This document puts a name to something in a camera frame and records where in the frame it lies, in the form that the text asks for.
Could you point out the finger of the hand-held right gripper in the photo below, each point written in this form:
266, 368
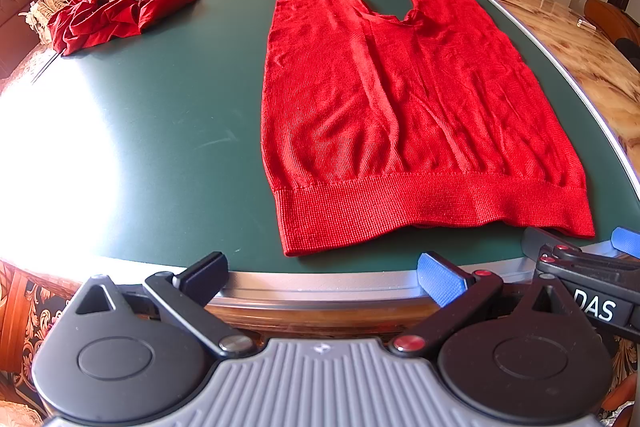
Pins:
542, 242
627, 242

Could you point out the cream fringed blanket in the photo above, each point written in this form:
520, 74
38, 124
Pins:
42, 14

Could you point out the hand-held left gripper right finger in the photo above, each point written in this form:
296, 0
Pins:
442, 279

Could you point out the small white item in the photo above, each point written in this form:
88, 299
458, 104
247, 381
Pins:
585, 24

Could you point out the crumpled red garment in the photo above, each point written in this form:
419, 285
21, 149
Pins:
100, 19

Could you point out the red knit vest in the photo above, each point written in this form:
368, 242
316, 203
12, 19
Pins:
400, 107

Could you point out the brown wooden chair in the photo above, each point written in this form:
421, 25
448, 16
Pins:
607, 19

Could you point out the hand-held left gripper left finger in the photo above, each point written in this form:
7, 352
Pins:
202, 274

